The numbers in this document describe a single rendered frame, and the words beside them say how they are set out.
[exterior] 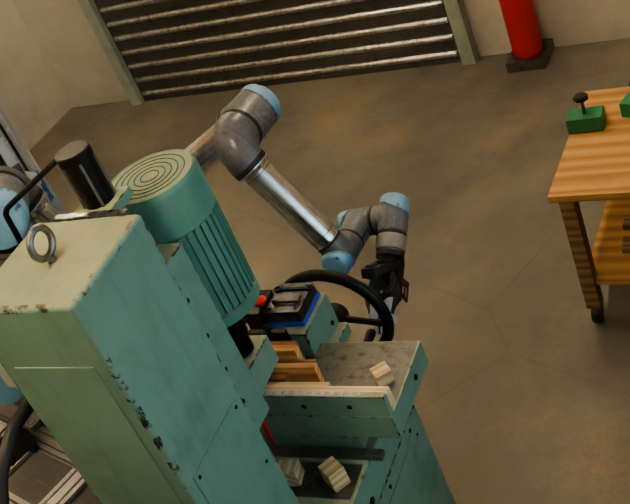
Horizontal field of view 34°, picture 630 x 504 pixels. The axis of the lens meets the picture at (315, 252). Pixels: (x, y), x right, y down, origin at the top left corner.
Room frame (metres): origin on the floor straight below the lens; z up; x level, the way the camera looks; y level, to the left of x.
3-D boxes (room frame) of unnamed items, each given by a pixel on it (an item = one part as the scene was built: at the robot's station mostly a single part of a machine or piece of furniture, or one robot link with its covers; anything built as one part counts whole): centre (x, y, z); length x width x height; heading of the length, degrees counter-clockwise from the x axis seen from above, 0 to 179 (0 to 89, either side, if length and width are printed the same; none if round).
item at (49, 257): (1.41, 0.38, 1.55); 0.06 x 0.02 x 0.07; 146
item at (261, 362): (1.63, 0.22, 0.99); 0.14 x 0.07 x 0.09; 146
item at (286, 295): (1.82, 0.11, 0.99); 0.13 x 0.11 x 0.06; 56
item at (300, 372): (1.68, 0.18, 0.93); 0.22 x 0.01 x 0.06; 56
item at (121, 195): (1.53, 0.29, 1.53); 0.08 x 0.08 x 0.17; 56
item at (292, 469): (1.51, 0.22, 0.82); 0.04 x 0.04 x 0.04; 64
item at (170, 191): (1.65, 0.21, 1.32); 0.18 x 0.18 x 0.31
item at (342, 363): (1.74, 0.16, 0.87); 0.61 x 0.30 x 0.06; 56
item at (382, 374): (1.55, -0.02, 0.92); 0.03 x 0.03 x 0.03; 8
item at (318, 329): (1.81, 0.11, 0.91); 0.15 x 0.14 x 0.09; 56
